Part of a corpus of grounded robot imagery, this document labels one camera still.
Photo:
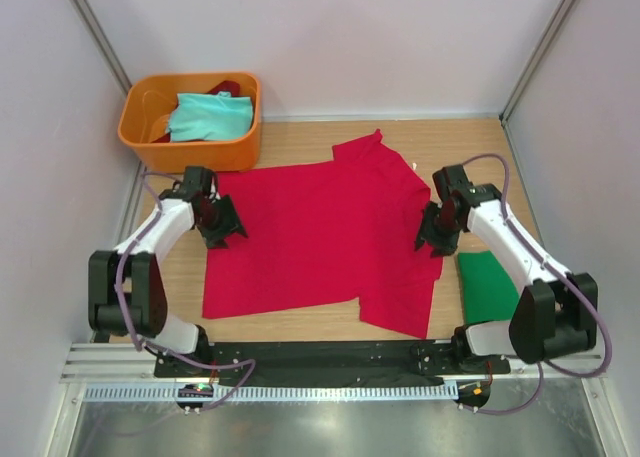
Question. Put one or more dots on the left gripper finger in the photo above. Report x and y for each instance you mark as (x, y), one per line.
(231, 219)
(216, 240)

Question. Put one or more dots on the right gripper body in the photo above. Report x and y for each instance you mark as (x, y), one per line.
(449, 229)

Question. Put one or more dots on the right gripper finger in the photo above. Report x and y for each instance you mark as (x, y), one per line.
(425, 231)
(443, 248)

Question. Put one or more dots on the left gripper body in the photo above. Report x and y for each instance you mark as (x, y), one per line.
(216, 222)

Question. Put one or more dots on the red t-shirt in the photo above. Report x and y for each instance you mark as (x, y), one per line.
(326, 233)

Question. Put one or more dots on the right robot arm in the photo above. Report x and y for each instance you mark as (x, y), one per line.
(556, 315)

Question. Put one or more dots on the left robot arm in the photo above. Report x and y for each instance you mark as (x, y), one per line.
(126, 291)

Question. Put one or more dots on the folded green t-shirt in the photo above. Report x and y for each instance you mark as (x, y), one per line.
(488, 294)

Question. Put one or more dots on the teal t-shirt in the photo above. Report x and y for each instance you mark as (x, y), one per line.
(210, 117)

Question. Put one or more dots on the orange garment in bin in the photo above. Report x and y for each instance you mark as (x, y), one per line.
(159, 132)

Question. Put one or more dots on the dark red garment in bin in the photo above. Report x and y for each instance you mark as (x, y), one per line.
(226, 88)

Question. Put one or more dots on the orange plastic bin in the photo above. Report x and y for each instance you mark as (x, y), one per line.
(156, 95)

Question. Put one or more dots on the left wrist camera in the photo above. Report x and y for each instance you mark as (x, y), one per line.
(197, 180)

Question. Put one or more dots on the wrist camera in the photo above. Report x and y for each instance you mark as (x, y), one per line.
(450, 178)
(197, 180)

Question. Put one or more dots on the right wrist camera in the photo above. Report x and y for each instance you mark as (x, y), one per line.
(450, 178)

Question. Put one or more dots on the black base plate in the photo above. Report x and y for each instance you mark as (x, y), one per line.
(352, 364)

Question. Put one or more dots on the aluminium frame rail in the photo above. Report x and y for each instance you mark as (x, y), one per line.
(110, 362)

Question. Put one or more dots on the slotted cable duct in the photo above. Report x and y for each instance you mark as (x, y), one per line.
(182, 392)

